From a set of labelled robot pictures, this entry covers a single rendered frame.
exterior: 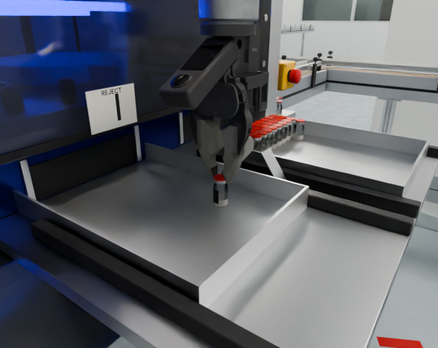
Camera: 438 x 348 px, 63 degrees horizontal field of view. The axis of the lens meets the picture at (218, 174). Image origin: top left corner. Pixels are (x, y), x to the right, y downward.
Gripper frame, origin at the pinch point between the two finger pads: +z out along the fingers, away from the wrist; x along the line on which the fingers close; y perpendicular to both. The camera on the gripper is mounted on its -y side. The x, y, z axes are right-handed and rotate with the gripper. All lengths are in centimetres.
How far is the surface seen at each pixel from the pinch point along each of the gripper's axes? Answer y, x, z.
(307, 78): 95, 26, 1
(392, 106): 122, -1, 13
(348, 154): 33.3, -9.1, 5.2
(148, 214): -8.1, 6.6, 5.2
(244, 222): -1.9, -5.8, 5.2
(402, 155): 39.4, -18.2, 5.2
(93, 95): -8.6, 14.9, -11.0
